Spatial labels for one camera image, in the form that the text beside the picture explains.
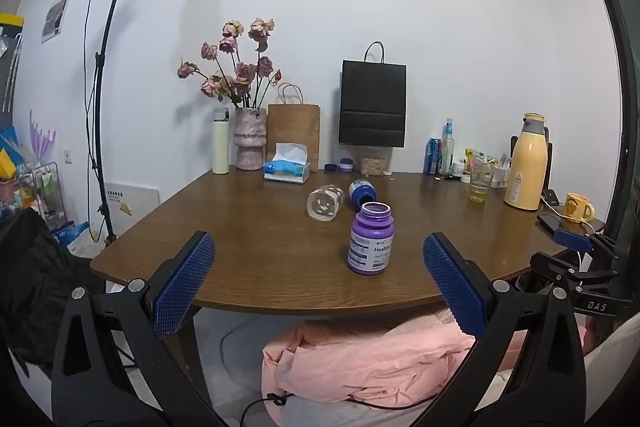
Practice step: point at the yellow mug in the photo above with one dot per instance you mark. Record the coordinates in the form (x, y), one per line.
(576, 206)

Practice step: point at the blue drink can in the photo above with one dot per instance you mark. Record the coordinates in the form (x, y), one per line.
(432, 157)

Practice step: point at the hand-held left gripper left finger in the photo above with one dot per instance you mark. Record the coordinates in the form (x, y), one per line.
(185, 282)

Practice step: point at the dark door frame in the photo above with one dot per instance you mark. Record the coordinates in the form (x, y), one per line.
(622, 82)

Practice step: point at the brown paper bag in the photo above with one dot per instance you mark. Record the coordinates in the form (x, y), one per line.
(295, 127)

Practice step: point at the white cardboard box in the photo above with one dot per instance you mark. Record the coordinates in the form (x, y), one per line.
(132, 207)

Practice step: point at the clear snack container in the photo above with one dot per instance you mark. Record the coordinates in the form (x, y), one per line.
(373, 164)

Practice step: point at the blue tissue box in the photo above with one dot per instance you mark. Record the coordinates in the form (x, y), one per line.
(285, 172)

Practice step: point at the purple plastic hangers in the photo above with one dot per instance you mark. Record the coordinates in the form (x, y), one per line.
(42, 139)

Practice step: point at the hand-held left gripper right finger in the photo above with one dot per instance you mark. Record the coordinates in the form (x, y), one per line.
(456, 283)

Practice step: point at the small white jar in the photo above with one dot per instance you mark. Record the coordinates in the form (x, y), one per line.
(345, 166)

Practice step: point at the white thermos bottle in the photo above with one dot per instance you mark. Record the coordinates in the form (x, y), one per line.
(220, 142)

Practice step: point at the purple supplement bottle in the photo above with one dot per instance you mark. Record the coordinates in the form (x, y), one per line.
(370, 242)

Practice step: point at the dried pink roses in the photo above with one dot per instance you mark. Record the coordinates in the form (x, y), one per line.
(245, 72)

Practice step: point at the assorted snack packets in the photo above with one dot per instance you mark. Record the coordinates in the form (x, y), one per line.
(482, 157)

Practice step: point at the clear glass cup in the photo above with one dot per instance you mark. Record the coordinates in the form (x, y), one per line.
(324, 204)

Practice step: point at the glass with yellow liquid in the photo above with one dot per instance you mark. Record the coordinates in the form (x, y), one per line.
(478, 189)

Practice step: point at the wall poster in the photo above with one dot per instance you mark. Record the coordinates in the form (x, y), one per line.
(55, 17)

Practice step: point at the pink jacket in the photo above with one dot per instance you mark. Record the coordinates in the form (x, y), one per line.
(370, 357)

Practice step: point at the black clamp mount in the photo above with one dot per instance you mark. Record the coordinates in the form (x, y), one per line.
(575, 274)

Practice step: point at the black phone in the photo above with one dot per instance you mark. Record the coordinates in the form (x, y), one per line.
(550, 222)

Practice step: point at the yellow thermos jug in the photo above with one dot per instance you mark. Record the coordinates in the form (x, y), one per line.
(525, 167)

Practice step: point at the blue supplement bottle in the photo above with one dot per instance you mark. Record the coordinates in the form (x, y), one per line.
(361, 194)

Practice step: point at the pink speckled vase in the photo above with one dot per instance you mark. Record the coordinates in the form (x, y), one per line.
(249, 137)

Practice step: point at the black paper bag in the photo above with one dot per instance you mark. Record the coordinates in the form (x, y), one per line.
(372, 97)

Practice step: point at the clear plastic bottle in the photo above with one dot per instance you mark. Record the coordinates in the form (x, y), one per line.
(447, 149)

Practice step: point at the black jacket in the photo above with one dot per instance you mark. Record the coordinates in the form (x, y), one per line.
(35, 287)

